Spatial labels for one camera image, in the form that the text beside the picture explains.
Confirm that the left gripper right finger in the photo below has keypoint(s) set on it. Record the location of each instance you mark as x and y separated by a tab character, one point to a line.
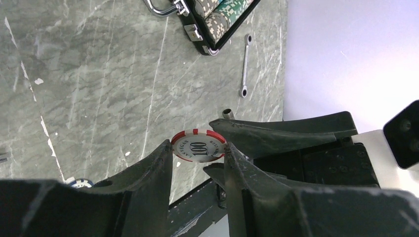
320	210

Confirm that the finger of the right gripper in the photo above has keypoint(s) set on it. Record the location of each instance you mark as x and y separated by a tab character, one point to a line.
261	139
246	176

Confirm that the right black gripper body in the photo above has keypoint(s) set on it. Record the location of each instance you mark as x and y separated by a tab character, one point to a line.
341	162

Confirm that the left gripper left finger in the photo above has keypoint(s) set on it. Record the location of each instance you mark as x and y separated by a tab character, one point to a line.
132	203

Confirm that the red poker chip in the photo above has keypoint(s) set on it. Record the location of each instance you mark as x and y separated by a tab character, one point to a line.
198	145

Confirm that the silver ratchet wrench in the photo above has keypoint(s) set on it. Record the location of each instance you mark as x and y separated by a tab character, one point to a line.
244	89

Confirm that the blue poker chip left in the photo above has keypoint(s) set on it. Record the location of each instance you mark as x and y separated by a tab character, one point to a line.
80	183

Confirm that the black poker chip case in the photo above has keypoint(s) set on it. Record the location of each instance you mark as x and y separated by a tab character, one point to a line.
209	24

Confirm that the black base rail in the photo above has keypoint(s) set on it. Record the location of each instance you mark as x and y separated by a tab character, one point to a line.
194	212

